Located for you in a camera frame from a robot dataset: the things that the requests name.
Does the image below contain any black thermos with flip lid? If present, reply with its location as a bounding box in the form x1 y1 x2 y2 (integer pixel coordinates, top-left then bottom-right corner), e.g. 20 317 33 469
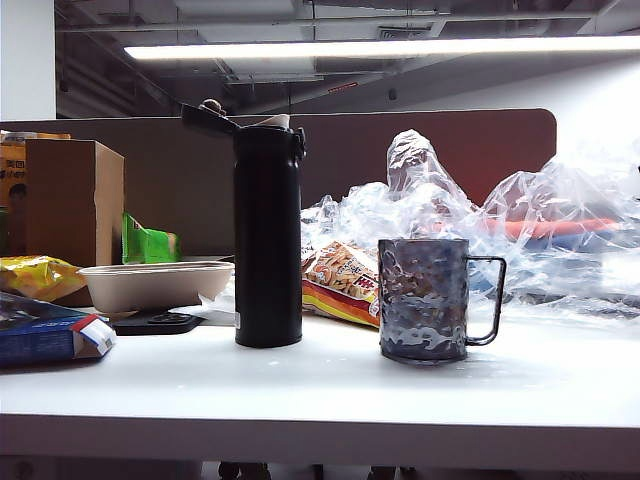
180 98 307 349

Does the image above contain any orange striped cracker bag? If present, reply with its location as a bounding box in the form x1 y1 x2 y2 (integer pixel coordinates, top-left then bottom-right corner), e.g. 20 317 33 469
301 240 381 329

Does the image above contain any hammered metal mug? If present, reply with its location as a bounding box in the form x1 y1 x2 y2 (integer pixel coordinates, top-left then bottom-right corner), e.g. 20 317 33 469
377 237 508 365

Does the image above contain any white crumpled tissue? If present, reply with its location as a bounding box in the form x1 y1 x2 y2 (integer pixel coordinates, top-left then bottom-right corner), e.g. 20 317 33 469
169 294 239 327

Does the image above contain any brown desk partition panel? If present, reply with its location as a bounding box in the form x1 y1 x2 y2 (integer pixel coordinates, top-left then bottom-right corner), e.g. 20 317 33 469
0 107 558 256

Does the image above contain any green snack packet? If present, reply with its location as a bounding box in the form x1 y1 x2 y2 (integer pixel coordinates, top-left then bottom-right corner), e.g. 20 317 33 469
121 211 183 265

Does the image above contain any beige paper pulp bowl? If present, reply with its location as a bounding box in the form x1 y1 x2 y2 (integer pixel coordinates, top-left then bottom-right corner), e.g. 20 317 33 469
78 259 236 314

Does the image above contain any black phone case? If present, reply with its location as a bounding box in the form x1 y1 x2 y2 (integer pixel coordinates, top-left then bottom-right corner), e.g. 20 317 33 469
110 310 206 336

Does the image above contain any long ceiling light strip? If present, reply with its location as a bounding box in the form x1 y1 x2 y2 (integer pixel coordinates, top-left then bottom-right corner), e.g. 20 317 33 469
122 34 640 61

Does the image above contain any orange long object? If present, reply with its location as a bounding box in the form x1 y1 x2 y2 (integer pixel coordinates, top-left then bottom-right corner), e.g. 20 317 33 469
434 217 621 241

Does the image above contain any ceiling air vent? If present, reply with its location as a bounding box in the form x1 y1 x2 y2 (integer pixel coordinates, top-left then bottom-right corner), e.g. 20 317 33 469
377 24 434 41

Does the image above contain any clear crumpled plastic bag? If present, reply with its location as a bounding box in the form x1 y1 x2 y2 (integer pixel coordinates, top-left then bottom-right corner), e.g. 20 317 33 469
299 128 640 321

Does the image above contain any brown cardboard box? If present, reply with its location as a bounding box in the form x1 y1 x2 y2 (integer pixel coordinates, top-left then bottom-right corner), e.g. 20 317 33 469
24 138 126 269

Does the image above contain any yellow chip bag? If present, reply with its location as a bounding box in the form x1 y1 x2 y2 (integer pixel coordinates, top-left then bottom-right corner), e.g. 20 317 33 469
0 255 87 303

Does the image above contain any blue cardboard box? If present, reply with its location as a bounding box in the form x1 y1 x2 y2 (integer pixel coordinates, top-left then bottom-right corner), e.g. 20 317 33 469
0 290 118 370

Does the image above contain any yellow printed carton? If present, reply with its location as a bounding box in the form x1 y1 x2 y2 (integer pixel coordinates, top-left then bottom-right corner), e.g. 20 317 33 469
0 130 71 256

